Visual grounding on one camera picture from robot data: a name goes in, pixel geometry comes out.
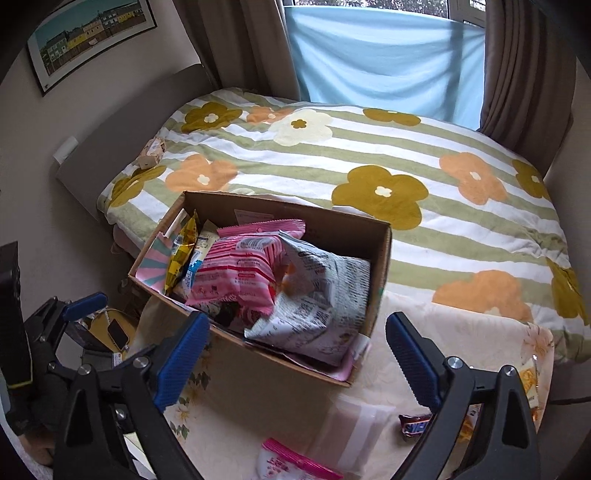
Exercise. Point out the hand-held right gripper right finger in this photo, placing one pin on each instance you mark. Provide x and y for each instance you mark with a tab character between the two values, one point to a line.
413	364

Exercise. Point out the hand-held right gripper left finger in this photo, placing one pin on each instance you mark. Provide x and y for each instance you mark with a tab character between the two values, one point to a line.
182	355

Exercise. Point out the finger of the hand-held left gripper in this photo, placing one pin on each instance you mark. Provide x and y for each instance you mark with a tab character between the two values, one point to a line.
85	305

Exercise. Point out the gold snack packet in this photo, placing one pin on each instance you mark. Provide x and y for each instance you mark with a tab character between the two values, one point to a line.
178	261

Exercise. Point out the pink snack bag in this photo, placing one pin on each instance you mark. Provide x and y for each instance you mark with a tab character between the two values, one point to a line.
235	277

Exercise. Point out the blue and white snack bag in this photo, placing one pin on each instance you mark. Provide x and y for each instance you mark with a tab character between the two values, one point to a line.
197	258

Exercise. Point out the white printed snack bag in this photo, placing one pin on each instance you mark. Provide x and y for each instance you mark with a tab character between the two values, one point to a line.
318	304

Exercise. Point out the cardboard box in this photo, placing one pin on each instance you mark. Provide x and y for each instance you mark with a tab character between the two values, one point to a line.
295	364

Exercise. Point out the pink striped snack packet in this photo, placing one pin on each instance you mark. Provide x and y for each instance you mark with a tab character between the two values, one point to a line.
263	227

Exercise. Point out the brown chocolate bar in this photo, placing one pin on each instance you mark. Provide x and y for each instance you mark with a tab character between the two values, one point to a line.
415	425

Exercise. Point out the pink bedding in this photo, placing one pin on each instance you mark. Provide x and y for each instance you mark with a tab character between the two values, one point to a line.
121	242

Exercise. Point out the clear plastic bag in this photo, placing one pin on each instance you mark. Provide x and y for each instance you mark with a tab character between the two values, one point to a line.
360	429

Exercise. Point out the cream floral tablecloth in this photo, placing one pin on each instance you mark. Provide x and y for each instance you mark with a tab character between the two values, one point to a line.
277	406

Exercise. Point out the waffle snack packet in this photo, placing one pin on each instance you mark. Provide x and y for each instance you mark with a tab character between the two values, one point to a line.
531	383

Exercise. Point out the white packet with pink edge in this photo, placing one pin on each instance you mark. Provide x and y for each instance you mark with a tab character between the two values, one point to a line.
295	461

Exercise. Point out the small tissue pack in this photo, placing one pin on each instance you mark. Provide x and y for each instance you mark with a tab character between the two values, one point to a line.
150	152

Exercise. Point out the grey bed headboard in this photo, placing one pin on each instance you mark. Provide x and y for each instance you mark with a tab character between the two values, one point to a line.
120	115

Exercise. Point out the floral striped bed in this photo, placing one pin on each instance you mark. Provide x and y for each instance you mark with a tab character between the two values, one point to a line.
415	138

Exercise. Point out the framed picture of houses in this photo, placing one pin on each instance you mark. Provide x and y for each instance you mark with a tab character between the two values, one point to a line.
83	41

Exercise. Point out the brown curtain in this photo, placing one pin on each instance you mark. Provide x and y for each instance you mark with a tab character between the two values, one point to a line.
240	41
521	92

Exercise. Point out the light blue cloth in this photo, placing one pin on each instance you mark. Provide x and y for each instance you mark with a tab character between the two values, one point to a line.
383	69

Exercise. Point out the window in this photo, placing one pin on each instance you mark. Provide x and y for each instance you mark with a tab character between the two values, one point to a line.
415	5

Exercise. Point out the white wall socket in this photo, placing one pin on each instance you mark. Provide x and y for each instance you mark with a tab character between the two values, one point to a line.
64	150

